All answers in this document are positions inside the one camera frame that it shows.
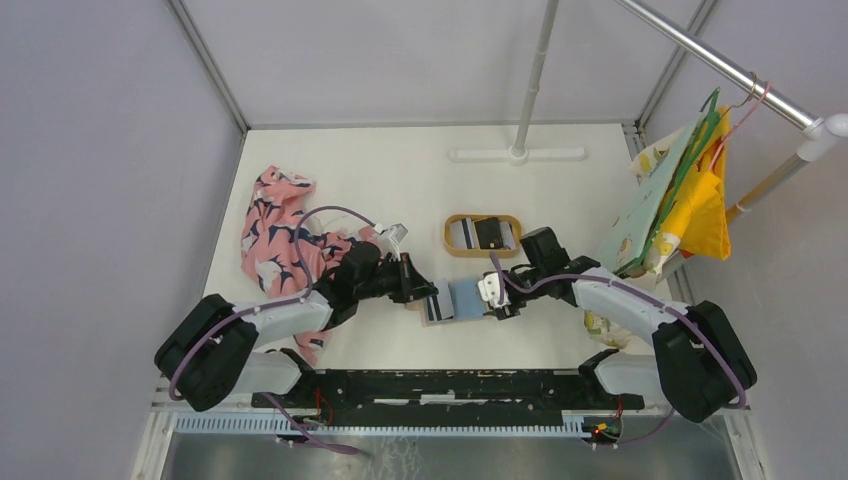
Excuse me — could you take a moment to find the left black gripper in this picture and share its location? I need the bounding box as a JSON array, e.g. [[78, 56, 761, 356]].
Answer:
[[355, 252, 438, 304]]

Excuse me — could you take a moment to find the white magnetic stripe card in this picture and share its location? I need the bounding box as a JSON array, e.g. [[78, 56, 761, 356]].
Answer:
[[425, 278, 455, 324]]

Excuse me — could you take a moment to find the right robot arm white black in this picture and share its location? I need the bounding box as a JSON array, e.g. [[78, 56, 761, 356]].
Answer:
[[477, 227, 757, 423]]

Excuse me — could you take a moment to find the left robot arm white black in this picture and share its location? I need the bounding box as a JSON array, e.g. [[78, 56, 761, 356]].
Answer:
[[154, 243, 438, 412]]

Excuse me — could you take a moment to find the oval wooden card tray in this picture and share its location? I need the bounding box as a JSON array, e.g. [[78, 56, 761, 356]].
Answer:
[[443, 214, 523, 258]]

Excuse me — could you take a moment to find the pink patterned garment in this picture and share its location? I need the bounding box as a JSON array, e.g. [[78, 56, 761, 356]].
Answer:
[[239, 165, 382, 367]]

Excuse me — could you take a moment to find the white rack pole with base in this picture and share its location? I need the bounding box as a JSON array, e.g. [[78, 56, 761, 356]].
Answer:
[[447, 0, 588, 166]]

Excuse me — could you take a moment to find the yellow dinosaur print garment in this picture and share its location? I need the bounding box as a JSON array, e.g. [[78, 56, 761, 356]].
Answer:
[[582, 105, 733, 351]]

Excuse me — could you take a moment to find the green clothes hanger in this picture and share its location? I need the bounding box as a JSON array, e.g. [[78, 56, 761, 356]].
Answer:
[[611, 88, 721, 277]]

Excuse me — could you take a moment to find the pink clothes hanger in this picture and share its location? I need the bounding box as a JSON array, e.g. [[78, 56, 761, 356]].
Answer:
[[708, 81, 772, 172]]

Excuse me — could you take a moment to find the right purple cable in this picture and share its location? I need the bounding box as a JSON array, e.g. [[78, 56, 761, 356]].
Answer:
[[488, 251, 750, 450]]

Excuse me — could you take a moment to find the purple cable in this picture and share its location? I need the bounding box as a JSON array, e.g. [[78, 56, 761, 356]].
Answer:
[[168, 205, 386, 457], [488, 251, 750, 450]]

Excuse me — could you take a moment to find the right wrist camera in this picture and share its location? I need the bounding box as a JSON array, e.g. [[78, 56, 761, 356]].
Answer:
[[477, 270, 510, 311]]

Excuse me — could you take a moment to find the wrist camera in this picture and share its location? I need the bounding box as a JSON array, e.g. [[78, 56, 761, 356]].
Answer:
[[378, 223, 408, 258], [477, 270, 510, 311]]

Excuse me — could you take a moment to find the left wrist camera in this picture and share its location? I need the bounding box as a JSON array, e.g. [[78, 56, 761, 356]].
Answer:
[[378, 223, 408, 258]]

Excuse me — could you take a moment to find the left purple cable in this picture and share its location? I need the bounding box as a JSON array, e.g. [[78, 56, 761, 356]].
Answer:
[[168, 205, 386, 457]]

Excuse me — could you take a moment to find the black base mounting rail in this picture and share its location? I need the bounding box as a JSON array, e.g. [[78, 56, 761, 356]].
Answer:
[[277, 369, 645, 427]]

